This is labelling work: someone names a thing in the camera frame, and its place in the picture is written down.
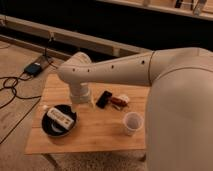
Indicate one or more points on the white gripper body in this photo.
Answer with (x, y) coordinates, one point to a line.
(80, 93)

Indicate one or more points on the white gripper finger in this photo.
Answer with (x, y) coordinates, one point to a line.
(91, 104)

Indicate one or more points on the red pepper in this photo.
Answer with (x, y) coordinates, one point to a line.
(118, 102)

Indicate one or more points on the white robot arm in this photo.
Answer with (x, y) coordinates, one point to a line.
(179, 108)

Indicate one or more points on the black smartphone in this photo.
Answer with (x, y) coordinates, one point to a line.
(103, 99)

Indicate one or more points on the wooden table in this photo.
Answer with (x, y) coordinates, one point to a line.
(96, 129)

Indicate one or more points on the white power strip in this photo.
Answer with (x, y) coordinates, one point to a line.
(62, 119)

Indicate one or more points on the white card box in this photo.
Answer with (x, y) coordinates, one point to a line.
(124, 98)

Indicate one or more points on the black bowl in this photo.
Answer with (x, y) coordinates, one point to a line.
(51, 127)

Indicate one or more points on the black power adapter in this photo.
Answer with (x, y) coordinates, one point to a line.
(33, 69)

